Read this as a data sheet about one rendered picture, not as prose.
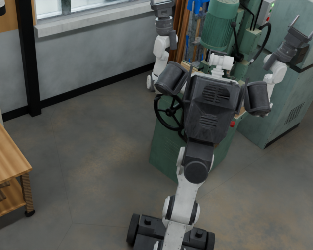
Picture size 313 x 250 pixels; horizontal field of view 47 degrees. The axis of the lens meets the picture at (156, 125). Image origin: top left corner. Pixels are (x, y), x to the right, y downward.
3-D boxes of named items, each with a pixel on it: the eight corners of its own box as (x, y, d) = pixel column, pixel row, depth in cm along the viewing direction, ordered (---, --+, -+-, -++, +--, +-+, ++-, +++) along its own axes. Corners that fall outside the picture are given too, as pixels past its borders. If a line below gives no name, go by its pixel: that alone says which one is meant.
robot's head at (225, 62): (229, 75, 175) (234, 57, 172) (208, 71, 175) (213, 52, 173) (228, 74, 181) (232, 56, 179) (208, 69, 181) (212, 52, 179)
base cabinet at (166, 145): (147, 161, 311) (159, 96, 264) (187, 132, 347) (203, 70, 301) (188, 192, 292) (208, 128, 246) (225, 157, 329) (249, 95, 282)
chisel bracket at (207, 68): (197, 72, 246) (199, 61, 240) (208, 65, 255) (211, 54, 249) (205, 76, 243) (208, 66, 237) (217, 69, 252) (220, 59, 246)
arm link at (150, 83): (168, 97, 210) (179, 89, 189) (146, 96, 207) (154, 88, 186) (167, 78, 211) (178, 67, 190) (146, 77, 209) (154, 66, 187)
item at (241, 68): (229, 74, 254) (234, 59, 246) (234, 71, 258) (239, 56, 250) (240, 80, 250) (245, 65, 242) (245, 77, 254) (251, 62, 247)
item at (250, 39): (238, 49, 243) (245, 29, 233) (245, 45, 248) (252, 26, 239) (249, 55, 239) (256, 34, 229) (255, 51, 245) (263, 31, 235)
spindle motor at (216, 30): (194, 42, 232) (205, -5, 211) (209, 35, 243) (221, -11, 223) (216, 54, 225) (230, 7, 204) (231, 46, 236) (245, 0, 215)
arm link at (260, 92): (269, 112, 183) (271, 105, 170) (251, 115, 184) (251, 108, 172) (265, 91, 185) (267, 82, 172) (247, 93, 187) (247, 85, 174)
